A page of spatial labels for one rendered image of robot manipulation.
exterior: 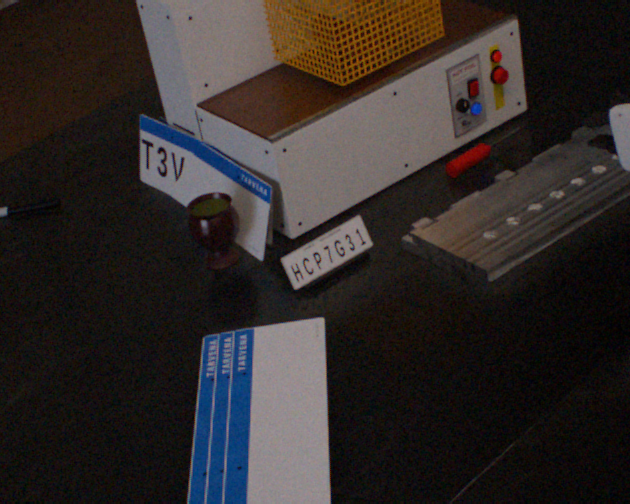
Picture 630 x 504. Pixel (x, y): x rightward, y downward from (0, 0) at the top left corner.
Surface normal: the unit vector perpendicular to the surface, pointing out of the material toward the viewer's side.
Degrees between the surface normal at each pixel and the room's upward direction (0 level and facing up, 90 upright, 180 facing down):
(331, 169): 90
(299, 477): 0
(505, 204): 0
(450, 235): 0
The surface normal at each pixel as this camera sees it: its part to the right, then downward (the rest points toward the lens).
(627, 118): -0.79, 0.36
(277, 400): -0.17, -0.84
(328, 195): 0.60, 0.33
